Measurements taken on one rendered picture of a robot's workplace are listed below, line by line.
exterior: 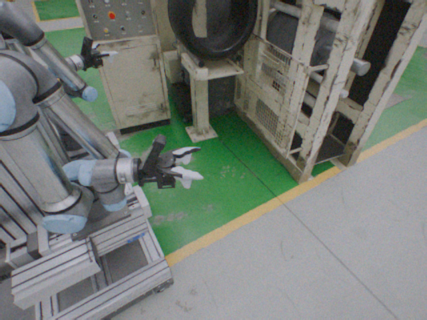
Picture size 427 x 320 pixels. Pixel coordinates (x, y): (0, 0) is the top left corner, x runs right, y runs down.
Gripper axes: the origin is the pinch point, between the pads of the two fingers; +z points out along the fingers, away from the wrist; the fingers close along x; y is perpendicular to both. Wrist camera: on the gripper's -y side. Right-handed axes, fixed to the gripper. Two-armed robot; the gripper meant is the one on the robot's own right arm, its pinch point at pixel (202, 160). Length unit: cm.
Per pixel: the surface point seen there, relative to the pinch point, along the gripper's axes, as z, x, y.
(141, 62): -46, -171, 12
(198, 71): 3, -112, 5
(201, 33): 7, -150, -13
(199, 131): 1, -161, 77
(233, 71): 28, -123, 9
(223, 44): 23, -140, -6
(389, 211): 139, -59, 99
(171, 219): -23, -66, 98
